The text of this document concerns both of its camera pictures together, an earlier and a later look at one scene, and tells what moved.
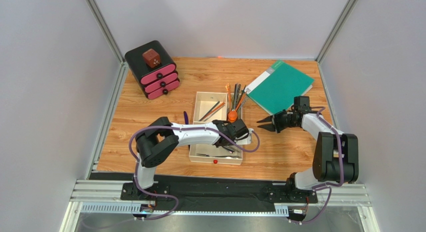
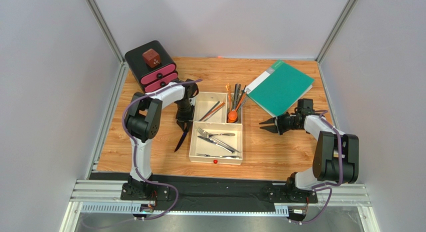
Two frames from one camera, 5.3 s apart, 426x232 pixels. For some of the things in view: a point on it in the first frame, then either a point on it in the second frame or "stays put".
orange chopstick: (213, 112) stays put
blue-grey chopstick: (209, 111) stays put
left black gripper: (234, 139) -> (182, 119)
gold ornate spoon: (228, 88) stays put
